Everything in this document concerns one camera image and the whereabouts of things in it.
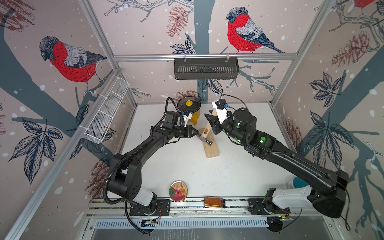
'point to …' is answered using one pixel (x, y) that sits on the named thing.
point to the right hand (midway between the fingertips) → (208, 110)
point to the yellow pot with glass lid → (190, 105)
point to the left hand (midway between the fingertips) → (200, 129)
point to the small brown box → (214, 202)
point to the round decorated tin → (178, 191)
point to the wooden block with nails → (211, 150)
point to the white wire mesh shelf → (101, 122)
